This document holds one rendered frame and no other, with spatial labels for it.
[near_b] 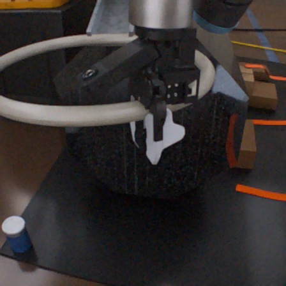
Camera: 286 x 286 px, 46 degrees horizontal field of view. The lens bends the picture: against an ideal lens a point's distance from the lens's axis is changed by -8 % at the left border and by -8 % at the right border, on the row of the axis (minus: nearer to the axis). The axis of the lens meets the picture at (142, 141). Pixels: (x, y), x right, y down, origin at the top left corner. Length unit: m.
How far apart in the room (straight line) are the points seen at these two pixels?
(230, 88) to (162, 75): 0.84
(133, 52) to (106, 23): 0.57
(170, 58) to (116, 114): 0.11
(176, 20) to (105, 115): 0.17
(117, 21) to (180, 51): 0.56
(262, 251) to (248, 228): 0.14
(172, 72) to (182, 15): 0.09
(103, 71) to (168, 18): 0.11
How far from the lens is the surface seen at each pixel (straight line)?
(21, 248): 1.52
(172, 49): 0.51
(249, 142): 1.89
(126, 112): 0.52
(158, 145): 0.53
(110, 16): 1.08
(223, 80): 1.30
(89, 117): 0.51
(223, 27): 0.62
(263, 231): 1.62
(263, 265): 1.51
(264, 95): 2.45
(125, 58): 0.48
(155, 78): 0.49
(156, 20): 0.46
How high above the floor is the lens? 1.21
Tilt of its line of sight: 36 degrees down
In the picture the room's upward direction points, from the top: straight up
